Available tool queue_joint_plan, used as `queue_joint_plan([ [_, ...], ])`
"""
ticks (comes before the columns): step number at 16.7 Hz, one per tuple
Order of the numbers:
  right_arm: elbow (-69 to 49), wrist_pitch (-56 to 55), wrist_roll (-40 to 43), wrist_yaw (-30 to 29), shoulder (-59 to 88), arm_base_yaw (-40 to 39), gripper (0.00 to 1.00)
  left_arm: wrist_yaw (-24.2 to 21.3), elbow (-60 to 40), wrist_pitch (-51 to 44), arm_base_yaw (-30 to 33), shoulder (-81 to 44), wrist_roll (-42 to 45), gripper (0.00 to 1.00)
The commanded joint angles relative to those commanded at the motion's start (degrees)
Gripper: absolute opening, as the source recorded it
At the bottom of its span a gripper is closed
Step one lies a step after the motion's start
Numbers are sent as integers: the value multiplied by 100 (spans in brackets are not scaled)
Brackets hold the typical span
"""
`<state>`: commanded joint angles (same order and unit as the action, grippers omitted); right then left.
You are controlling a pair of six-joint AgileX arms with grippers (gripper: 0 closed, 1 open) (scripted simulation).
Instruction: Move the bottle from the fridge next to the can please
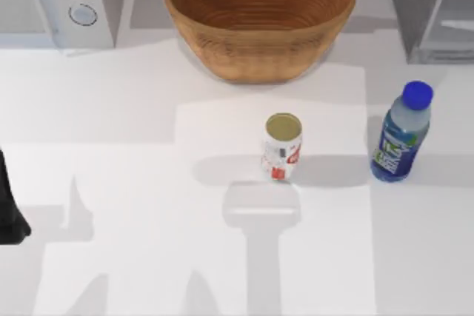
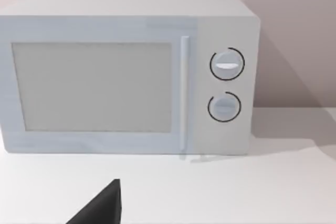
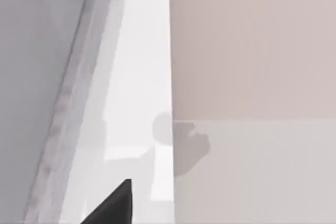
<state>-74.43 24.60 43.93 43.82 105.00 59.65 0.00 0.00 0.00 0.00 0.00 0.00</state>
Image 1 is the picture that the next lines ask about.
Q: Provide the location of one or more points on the red and white can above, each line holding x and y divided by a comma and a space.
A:
282, 149

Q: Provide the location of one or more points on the brown wooden basket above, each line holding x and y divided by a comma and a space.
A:
259, 16

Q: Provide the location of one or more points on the blue bottle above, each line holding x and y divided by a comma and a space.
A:
400, 138

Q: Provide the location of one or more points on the pale microwave oven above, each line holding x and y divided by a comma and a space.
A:
100, 5

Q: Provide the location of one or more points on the round microwave knob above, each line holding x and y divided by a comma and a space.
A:
83, 14

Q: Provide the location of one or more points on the grey cabinet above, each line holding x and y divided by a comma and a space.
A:
426, 5

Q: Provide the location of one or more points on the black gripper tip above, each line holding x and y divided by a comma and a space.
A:
9, 216

